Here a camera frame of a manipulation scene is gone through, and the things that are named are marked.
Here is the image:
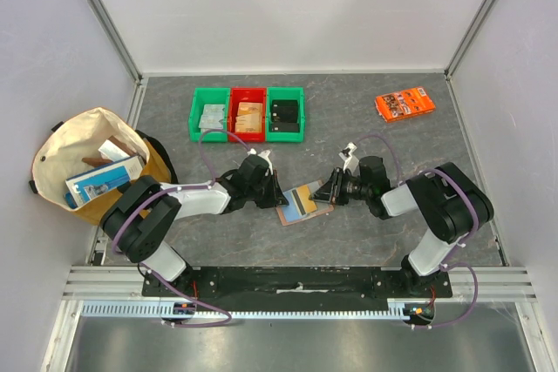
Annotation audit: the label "tan leather card holder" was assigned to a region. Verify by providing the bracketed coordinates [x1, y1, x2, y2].
[276, 180, 334, 227]

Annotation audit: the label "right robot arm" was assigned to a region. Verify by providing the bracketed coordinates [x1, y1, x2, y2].
[310, 156, 494, 297]

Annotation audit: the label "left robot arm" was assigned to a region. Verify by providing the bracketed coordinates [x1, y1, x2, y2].
[99, 152, 288, 296]

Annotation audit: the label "beige cards in red bin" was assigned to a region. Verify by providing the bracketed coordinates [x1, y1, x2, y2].
[235, 102, 262, 133]

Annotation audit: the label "grey cards in green bin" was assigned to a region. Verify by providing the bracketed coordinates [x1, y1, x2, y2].
[198, 104, 225, 131]

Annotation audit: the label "black cards in green bin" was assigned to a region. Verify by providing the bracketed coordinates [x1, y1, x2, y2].
[270, 99, 300, 132]

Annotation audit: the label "left green plastic bin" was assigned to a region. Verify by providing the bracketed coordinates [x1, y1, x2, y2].
[188, 87, 230, 142]

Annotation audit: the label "green plastic bin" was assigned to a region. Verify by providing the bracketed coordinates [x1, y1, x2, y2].
[188, 87, 230, 142]
[265, 86, 306, 143]

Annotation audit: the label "red plastic bin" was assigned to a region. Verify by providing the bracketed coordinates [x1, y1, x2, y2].
[227, 87, 267, 143]

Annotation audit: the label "right green plastic bin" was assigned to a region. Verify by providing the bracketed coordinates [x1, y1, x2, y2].
[265, 86, 306, 143]

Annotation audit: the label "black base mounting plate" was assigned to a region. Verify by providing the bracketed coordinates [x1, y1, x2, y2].
[141, 265, 454, 310]

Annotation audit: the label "orange screw box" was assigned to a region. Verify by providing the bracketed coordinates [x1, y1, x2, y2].
[374, 86, 436, 123]

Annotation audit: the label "white packet in bag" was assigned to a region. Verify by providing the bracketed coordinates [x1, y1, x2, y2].
[99, 139, 130, 162]

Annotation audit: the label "brown item in bag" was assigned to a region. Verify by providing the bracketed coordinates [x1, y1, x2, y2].
[81, 136, 136, 168]

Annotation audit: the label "blue book in bag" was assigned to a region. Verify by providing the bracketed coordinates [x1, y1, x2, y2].
[65, 155, 144, 209]

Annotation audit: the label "cream and tan tote bag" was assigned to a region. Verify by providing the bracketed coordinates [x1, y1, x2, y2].
[31, 107, 178, 225]

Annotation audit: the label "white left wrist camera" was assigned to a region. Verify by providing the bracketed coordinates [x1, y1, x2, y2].
[247, 148, 274, 172]

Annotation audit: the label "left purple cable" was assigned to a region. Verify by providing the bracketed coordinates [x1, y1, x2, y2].
[111, 129, 258, 328]

